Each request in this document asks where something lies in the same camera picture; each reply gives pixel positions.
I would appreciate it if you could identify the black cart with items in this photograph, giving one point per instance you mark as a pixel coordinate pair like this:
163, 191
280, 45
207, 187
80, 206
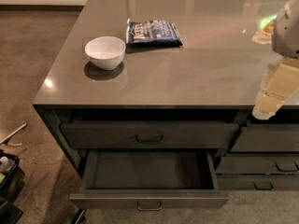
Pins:
10, 187

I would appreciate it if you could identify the blue snack bag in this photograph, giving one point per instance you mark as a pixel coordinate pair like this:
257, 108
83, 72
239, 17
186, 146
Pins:
155, 33

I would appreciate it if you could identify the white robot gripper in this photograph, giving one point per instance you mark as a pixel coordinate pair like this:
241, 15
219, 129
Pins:
286, 34

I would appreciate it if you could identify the white ceramic bowl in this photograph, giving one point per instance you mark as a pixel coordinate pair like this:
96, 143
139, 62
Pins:
105, 52

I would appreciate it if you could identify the grey counter cabinet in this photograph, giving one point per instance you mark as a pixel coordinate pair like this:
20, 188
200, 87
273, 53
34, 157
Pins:
214, 76

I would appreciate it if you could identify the metal rod on floor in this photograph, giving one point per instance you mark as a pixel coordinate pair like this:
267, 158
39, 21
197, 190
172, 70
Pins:
5, 140

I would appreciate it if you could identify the drawer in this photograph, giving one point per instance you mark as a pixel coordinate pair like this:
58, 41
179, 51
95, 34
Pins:
149, 134
267, 137
258, 165
149, 181
258, 182

